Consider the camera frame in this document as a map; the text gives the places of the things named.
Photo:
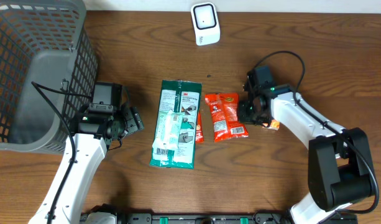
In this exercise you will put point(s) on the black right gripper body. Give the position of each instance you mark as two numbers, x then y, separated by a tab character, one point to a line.
247	112

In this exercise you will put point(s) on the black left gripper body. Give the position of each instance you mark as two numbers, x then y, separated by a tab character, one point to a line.
119	121

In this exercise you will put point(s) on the small orange tissue box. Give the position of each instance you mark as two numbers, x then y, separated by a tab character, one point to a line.
274	125

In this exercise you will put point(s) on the large orange snack bag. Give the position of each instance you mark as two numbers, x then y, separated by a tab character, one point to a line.
223	109

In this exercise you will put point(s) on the light green wipes pack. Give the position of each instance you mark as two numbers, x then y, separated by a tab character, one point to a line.
166	134

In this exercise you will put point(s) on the green 3M gloves package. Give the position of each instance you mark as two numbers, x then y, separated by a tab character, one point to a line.
181	97

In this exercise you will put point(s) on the thin orange sachet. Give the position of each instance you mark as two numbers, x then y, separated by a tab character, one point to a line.
199	132

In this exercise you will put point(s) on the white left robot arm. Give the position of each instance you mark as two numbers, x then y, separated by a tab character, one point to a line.
93	129

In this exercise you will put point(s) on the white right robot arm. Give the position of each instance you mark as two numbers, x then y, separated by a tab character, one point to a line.
341	176

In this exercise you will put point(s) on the white barcode scanner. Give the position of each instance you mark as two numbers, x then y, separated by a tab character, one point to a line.
206	23

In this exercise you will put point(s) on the grey plastic mesh basket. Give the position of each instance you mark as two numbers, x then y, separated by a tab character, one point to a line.
48	69

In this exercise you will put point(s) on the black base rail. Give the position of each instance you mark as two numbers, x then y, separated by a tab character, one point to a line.
147	218

